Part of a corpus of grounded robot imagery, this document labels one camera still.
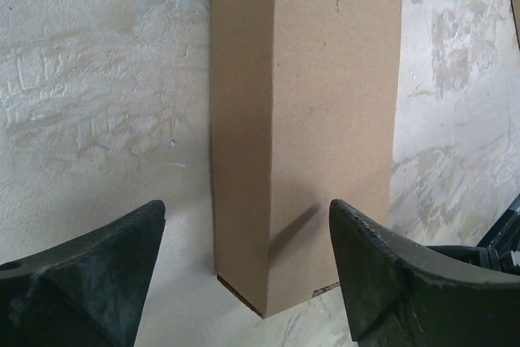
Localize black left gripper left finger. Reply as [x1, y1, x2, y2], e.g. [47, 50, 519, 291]
[1, 200, 166, 346]

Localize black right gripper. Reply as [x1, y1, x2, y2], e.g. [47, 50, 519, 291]
[428, 197, 520, 274]

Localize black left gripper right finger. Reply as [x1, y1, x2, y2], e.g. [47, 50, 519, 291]
[329, 200, 519, 346]

